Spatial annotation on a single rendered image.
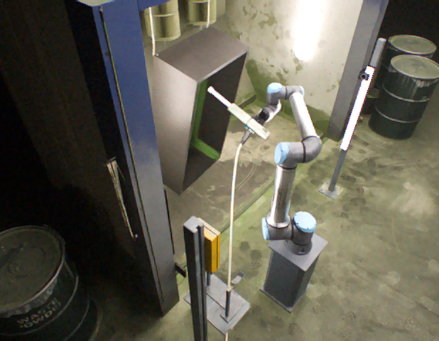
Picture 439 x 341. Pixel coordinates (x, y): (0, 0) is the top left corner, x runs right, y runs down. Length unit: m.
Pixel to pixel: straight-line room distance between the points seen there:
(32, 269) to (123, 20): 1.55
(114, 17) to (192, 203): 2.44
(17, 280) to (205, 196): 1.90
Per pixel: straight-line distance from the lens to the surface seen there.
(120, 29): 1.33
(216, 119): 3.06
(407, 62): 4.72
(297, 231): 2.29
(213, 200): 3.48
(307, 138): 1.96
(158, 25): 3.56
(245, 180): 3.70
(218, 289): 2.09
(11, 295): 2.29
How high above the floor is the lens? 2.66
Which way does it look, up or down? 43 degrees down
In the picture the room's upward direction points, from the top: 1 degrees clockwise
